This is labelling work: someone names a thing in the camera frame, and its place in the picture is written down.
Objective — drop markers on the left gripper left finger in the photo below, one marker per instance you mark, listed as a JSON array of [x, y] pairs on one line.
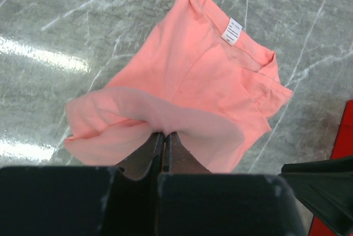
[[116, 200]]

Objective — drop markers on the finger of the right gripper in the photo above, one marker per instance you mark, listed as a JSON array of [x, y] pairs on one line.
[[325, 188]]

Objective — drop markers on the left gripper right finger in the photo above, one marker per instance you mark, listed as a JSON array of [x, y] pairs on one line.
[[223, 204]]

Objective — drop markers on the salmon pink t shirt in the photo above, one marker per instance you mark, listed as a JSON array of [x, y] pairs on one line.
[[197, 74]]

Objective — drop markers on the red plastic bin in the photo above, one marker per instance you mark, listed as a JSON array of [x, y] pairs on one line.
[[342, 148]]

